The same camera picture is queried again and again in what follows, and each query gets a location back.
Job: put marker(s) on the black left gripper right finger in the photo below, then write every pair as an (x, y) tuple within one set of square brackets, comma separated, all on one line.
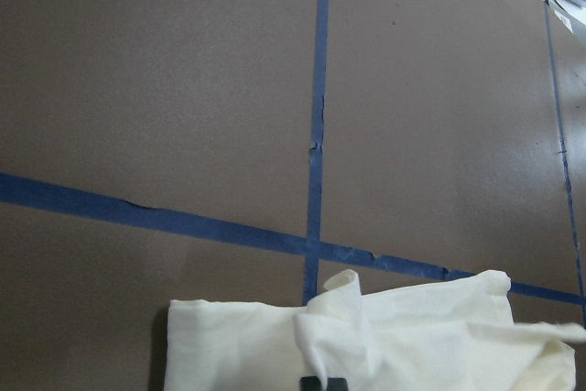
[(337, 384)]

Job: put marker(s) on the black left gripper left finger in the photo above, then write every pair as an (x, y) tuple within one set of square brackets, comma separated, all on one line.
[(310, 383)]

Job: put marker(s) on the cream long-sleeve cat shirt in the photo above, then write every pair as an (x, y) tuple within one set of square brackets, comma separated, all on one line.
[(455, 335)]

